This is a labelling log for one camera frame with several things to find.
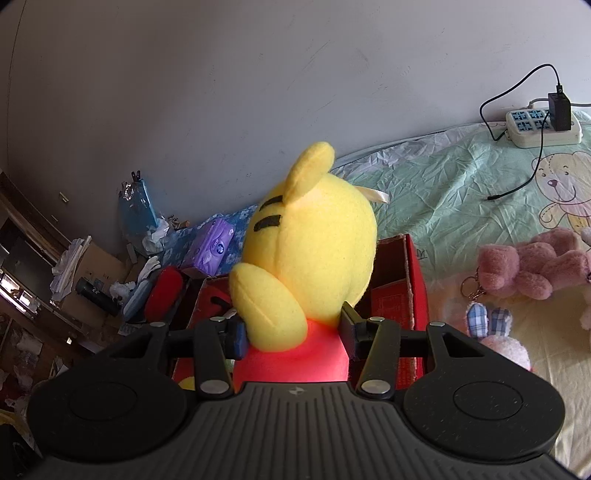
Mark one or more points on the yellow plush bear red shirt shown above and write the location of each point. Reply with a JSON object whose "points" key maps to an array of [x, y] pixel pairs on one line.
{"points": [[314, 230]]}

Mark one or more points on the stack of papers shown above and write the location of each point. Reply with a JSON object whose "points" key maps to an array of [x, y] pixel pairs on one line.
{"points": [[69, 263]]}

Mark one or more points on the red cardboard box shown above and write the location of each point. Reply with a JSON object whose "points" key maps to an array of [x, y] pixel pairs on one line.
{"points": [[415, 286]]}

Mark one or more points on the blue case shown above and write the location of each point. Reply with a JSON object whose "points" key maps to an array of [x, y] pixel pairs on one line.
{"points": [[136, 300]]}

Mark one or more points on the white power strip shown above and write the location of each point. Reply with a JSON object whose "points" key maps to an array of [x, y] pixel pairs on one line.
{"points": [[526, 130]]}

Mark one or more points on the wooden cabinet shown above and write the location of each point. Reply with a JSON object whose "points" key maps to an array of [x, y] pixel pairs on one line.
{"points": [[27, 221]]}

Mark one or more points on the black charger adapter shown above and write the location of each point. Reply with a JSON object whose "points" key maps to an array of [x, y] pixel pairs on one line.
{"points": [[559, 113]]}

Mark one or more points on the pink plush bear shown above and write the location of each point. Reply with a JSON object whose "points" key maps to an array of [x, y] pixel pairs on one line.
{"points": [[531, 267]]}

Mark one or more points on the black clip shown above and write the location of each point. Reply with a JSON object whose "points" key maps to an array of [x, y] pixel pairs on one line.
{"points": [[136, 176]]}

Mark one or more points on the white glove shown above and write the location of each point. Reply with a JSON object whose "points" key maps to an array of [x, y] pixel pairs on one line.
{"points": [[150, 267]]}

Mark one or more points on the black bottle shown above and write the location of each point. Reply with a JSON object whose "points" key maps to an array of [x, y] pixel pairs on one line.
{"points": [[97, 295]]}

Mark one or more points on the crumpled white plastic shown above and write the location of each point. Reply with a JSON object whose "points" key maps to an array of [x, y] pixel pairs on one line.
{"points": [[154, 235]]}

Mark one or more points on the purple tissue pack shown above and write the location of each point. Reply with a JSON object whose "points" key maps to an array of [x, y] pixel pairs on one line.
{"points": [[212, 244]]}

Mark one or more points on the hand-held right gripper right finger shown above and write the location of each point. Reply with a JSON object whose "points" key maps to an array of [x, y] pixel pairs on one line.
{"points": [[349, 332]]}

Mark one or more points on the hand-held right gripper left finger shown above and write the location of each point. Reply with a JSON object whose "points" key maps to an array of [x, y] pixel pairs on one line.
{"points": [[238, 339]]}

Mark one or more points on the blue plastic bag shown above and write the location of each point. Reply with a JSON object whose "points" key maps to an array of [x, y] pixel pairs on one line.
{"points": [[138, 207]]}

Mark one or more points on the white bunny plush checkered ears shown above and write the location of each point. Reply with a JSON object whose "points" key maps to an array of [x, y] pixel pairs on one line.
{"points": [[508, 350]]}

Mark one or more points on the red glasses case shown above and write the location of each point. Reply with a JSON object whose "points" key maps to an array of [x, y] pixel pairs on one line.
{"points": [[164, 290]]}

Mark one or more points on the small white furry toy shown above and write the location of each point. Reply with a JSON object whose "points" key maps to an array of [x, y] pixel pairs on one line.
{"points": [[122, 290]]}

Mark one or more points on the printed green bedsheet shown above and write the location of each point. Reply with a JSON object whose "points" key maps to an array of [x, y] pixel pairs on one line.
{"points": [[438, 184]]}

